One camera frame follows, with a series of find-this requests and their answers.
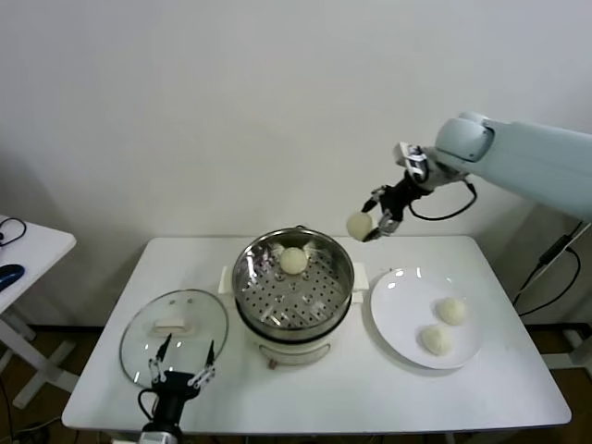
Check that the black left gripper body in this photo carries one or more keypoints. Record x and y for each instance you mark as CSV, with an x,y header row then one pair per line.
x,y
173,388

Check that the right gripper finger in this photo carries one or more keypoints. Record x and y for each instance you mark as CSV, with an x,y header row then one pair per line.
x,y
375,193
388,224

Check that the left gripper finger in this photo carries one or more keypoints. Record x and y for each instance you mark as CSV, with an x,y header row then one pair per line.
x,y
163,349
211,358

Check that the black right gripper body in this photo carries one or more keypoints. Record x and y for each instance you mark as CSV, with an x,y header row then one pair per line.
x,y
400,194

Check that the white steamed baozi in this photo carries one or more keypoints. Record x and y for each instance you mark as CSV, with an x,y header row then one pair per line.
x,y
358,225
435,340
293,260
452,311

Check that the round glass pot lid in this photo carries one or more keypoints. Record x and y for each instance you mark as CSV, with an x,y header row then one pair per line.
x,y
194,314

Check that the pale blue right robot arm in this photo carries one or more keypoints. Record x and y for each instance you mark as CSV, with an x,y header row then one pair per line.
x,y
532,152

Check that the stainless steel steamer basket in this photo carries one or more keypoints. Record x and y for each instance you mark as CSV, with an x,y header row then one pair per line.
x,y
296,300

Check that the white electric cooker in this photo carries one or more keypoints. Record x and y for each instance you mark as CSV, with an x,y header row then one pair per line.
x,y
296,353

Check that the white round plate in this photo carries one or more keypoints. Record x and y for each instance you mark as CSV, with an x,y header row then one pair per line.
x,y
402,314

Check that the white side table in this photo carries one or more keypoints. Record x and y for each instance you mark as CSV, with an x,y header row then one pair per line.
x,y
41,250

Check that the blue computer mouse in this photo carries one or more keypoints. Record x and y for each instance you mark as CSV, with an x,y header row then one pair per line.
x,y
10,274

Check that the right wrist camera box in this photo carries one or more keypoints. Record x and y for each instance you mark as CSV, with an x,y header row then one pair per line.
x,y
409,157

